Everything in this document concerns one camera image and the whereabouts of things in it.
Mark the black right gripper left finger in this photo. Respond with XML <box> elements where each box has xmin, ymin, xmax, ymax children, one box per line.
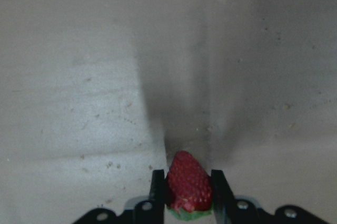
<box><xmin>134</xmin><ymin>170</ymin><xmax>166</xmax><ymax>224</ymax></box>

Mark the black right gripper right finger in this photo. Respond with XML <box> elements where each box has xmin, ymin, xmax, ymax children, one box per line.
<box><xmin>211</xmin><ymin>169</ymin><xmax>261</xmax><ymax>223</ymax></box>

